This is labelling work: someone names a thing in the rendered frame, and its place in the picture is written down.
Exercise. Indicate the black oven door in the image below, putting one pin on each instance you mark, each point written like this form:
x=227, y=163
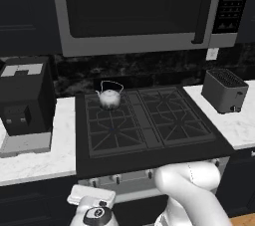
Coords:
x=139, y=211

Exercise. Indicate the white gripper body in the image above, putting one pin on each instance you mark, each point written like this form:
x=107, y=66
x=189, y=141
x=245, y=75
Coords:
x=89, y=193

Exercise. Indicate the grey microwave oven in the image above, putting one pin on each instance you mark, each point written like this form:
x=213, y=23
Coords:
x=132, y=42

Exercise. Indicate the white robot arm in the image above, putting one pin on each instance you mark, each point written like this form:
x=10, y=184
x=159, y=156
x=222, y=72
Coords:
x=186, y=180

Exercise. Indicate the silver stove knob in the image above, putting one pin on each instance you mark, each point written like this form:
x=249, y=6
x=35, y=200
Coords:
x=150, y=173
x=216, y=162
x=116, y=179
x=94, y=182

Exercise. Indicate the black coffee machine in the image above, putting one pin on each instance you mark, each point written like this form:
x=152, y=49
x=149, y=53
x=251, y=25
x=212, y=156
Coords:
x=26, y=104

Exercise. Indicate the white wall outlet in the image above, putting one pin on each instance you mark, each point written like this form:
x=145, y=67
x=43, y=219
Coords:
x=212, y=54

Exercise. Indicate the silver kettle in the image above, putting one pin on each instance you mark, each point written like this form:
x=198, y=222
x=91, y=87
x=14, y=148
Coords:
x=109, y=100

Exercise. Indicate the dark base cupboard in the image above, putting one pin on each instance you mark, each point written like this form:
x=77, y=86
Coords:
x=33, y=203
x=239, y=183

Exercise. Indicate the black stove with grates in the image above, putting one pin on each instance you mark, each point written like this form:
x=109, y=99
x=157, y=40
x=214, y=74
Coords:
x=149, y=157

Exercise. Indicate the dark wall cupboard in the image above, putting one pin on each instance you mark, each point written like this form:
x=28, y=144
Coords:
x=26, y=11
x=247, y=11

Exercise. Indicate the grey toaster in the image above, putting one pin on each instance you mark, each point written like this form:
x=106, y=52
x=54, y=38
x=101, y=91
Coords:
x=222, y=94

